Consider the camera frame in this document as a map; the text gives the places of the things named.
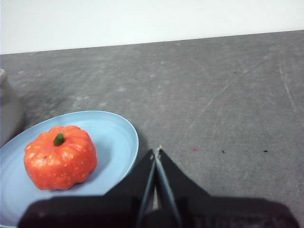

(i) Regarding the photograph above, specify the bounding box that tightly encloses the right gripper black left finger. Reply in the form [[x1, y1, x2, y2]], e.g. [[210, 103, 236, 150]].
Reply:
[[18, 149, 156, 228]]

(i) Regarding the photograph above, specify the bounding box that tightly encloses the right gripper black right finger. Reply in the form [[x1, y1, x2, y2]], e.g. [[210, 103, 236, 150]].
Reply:
[[156, 149, 300, 228]]

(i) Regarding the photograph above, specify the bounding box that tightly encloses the orange toy pumpkin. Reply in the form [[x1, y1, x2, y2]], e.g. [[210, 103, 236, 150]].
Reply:
[[23, 125, 97, 191]]

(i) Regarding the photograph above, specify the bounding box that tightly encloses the light blue round plate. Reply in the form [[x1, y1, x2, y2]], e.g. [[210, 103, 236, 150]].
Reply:
[[0, 110, 140, 228]]

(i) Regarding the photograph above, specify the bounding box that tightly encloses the pale green electric steamer pot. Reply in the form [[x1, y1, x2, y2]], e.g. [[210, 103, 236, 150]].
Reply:
[[0, 68, 25, 148]]

